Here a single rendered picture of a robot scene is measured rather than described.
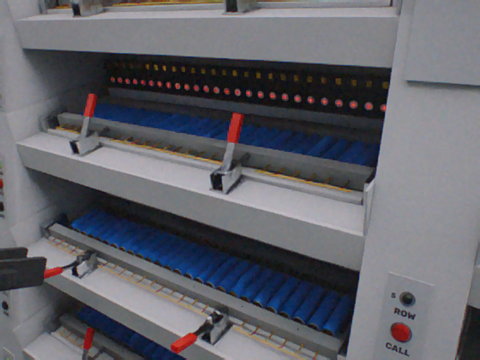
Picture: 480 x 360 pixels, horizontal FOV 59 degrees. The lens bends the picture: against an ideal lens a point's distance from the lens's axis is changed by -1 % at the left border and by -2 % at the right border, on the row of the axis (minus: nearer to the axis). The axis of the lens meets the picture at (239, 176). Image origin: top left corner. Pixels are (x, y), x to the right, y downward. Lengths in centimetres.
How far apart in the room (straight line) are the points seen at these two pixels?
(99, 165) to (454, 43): 47
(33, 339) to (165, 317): 40
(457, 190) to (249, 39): 25
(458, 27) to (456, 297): 22
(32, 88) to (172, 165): 33
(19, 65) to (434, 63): 64
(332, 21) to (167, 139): 30
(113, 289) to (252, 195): 30
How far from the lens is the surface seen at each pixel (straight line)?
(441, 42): 40
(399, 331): 44
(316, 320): 57
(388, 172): 41
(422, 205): 41
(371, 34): 42
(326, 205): 47
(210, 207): 52
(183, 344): 54
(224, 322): 59
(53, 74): 85
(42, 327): 97
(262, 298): 61
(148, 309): 65
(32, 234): 88
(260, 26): 47
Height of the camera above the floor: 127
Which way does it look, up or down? 12 degrees down
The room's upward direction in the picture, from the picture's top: 5 degrees clockwise
